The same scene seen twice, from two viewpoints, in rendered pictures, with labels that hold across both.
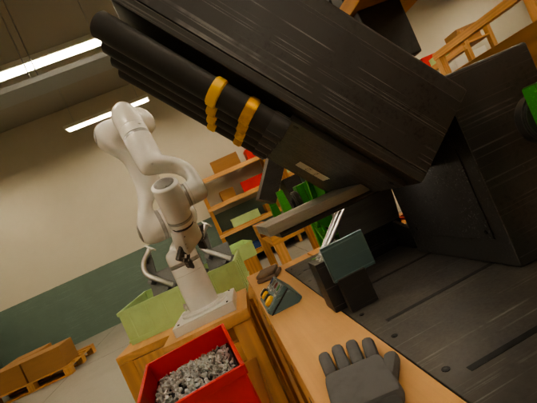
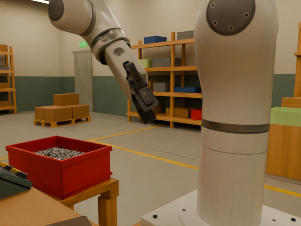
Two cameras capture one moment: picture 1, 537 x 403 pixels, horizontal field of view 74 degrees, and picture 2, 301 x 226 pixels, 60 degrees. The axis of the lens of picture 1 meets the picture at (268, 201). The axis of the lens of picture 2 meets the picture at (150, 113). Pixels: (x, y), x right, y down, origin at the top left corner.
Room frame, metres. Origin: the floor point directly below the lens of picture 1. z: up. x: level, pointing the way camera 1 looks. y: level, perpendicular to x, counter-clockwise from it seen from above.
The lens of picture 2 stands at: (1.66, -0.03, 1.16)
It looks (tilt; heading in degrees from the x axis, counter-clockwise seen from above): 7 degrees down; 140
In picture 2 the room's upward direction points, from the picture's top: straight up
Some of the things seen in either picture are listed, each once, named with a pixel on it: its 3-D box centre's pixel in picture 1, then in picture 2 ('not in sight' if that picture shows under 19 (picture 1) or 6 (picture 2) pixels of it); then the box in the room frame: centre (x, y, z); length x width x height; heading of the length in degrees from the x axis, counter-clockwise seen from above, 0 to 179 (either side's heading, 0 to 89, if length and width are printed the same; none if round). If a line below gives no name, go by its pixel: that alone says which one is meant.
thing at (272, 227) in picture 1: (348, 193); not in sight; (0.73, -0.16, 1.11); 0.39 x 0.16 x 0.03; 99
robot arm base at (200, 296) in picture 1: (195, 285); (230, 174); (1.40, 0.40, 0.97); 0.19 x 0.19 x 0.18
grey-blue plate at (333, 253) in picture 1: (354, 270); not in sight; (0.71, -0.10, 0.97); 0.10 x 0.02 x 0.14; 99
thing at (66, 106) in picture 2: not in sight; (62, 108); (-5.05, 2.62, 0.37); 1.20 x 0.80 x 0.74; 106
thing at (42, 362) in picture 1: (42, 365); not in sight; (5.43, 4.17, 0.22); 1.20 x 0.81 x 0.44; 93
